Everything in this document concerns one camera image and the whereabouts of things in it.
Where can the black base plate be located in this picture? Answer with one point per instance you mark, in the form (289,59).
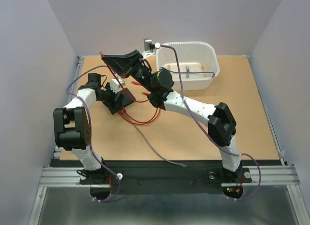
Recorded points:
(158,177)

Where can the white plastic tub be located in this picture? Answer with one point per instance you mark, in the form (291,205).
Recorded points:
(199,56)

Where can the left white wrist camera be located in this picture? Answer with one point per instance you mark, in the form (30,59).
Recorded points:
(116,84)

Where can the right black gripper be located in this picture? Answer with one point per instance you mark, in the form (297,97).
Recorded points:
(124,64)

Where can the small metal clip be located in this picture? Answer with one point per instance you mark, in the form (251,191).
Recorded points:
(187,72)

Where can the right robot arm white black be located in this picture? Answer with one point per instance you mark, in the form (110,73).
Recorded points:
(217,118)

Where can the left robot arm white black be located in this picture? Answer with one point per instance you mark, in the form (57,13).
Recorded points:
(72,130)

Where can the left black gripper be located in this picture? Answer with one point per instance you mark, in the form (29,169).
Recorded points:
(107,88)

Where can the aluminium rail frame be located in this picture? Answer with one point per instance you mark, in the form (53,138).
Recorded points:
(178,139)

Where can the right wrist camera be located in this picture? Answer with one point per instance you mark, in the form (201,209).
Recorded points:
(150,47)

